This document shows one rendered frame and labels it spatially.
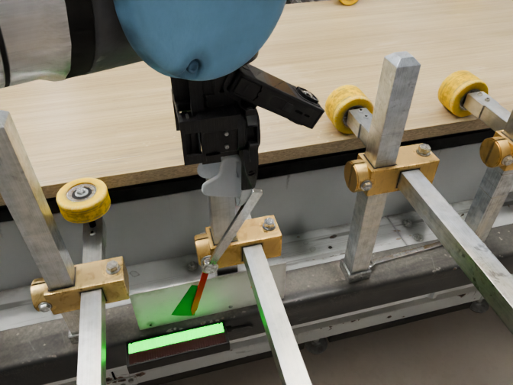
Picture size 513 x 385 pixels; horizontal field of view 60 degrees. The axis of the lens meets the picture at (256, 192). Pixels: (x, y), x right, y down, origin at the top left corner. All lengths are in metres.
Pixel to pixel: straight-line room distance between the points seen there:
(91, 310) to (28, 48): 0.55
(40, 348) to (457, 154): 0.94
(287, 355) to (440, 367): 1.12
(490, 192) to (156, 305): 0.62
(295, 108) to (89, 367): 0.42
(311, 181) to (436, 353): 0.91
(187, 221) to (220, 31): 0.77
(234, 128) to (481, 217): 0.59
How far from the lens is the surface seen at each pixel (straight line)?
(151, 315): 0.79
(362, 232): 0.78
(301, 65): 1.14
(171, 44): 0.18
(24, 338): 0.88
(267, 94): 0.45
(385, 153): 0.68
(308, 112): 0.48
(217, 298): 0.78
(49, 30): 0.18
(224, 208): 0.64
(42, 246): 0.66
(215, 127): 0.44
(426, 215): 0.67
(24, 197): 0.61
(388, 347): 1.65
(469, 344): 1.75
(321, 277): 0.87
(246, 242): 0.69
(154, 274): 0.99
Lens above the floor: 1.38
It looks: 41 degrees down
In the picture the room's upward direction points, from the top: straight up
